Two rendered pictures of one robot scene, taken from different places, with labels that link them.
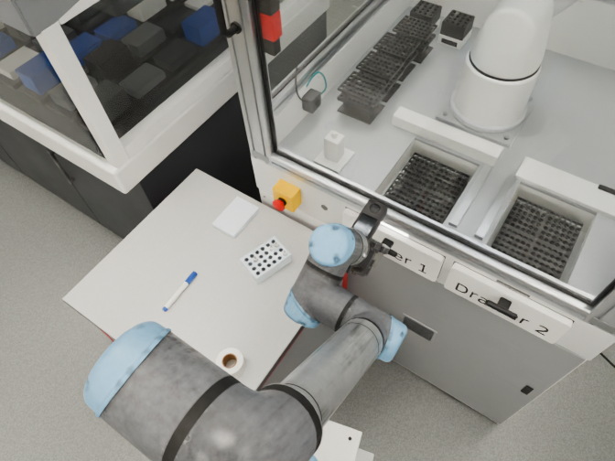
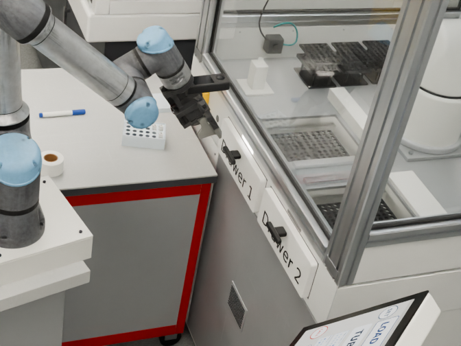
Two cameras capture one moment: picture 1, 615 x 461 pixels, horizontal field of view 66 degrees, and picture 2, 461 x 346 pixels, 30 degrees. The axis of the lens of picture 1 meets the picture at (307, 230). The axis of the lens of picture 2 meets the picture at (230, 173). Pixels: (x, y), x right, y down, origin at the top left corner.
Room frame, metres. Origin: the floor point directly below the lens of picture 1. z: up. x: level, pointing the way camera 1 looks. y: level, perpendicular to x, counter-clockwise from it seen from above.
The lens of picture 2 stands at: (-1.04, -1.00, 2.20)
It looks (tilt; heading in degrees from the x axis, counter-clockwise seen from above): 36 degrees down; 25
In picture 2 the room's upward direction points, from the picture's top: 12 degrees clockwise
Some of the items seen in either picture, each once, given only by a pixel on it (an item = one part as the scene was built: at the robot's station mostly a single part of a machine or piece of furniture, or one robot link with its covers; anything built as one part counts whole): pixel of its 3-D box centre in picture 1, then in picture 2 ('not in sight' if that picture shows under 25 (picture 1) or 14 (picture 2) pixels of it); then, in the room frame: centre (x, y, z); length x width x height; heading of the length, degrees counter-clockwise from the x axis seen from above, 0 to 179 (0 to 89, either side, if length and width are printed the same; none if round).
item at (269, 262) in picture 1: (266, 259); (143, 134); (0.71, 0.13, 0.78); 0.12 x 0.08 x 0.04; 125
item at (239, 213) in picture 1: (235, 217); (151, 103); (0.88, 0.22, 0.77); 0.13 x 0.09 x 0.02; 143
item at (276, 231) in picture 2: (502, 305); (278, 232); (0.46, -0.45, 0.91); 0.07 x 0.04 x 0.01; 52
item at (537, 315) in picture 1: (503, 303); (285, 240); (0.48, -0.47, 0.87); 0.29 x 0.02 x 0.11; 52
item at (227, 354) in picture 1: (231, 363); (50, 163); (0.41, 0.22, 0.78); 0.07 x 0.07 x 0.04
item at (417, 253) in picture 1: (390, 244); (240, 163); (0.67, -0.22, 0.87); 0.29 x 0.02 x 0.11; 52
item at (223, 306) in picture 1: (232, 326); (86, 217); (0.68, 0.29, 0.38); 0.62 x 0.58 x 0.76; 52
